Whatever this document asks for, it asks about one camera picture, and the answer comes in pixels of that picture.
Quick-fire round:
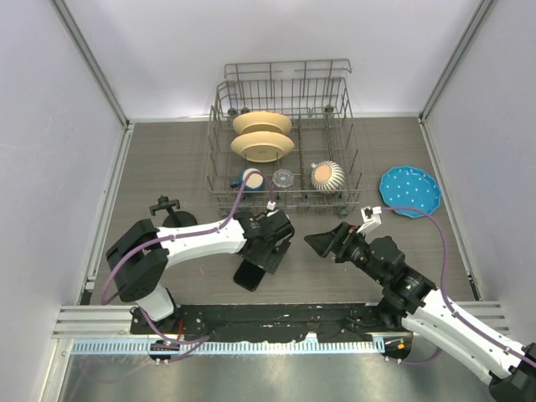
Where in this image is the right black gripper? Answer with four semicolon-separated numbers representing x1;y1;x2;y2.
304;221;387;284

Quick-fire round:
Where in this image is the black smartphone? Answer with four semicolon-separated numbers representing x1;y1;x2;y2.
233;260;265;291

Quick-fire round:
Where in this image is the black phone stand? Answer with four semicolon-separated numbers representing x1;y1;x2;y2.
149;195;198;228

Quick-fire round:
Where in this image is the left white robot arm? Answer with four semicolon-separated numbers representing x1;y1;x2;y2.
101;209;295;334

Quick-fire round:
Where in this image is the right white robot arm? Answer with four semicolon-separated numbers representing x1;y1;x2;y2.
305;222;535;401

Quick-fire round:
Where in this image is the striped ceramic bowl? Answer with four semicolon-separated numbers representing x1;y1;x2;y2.
311;161;346;195

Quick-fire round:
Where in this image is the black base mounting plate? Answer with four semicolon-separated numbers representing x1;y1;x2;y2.
155;303;407;343

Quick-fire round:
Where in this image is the blue mug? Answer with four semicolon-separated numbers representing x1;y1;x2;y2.
230;167;265;191

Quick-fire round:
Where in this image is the clear glass cup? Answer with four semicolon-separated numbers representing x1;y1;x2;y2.
271;168;295;190

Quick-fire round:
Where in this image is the blue dotted plate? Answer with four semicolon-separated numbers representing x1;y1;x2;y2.
379;166;442;218

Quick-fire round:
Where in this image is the front beige plate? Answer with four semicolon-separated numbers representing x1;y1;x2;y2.
230;131;295;163

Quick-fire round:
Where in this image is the beige plate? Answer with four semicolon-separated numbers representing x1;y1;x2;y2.
233;111;291;135
230;131;295;163

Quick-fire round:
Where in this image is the rear beige plate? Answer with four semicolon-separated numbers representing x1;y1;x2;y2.
233;111;291;135

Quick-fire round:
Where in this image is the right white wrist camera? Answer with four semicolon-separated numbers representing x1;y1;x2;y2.
358;206;382;235

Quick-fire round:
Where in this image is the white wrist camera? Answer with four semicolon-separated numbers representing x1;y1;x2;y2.
265;201;285;218
358;206;382;235

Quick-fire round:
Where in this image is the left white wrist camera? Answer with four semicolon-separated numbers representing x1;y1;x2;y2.
265;201;285;218

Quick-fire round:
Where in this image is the perforated cable tray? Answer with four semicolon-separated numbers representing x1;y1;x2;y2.
71;337;384;356

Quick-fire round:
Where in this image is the grey wire dish rack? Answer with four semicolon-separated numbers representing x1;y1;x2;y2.
205;59;363;218

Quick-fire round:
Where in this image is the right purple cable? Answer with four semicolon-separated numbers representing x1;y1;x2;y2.
379;204;536;369

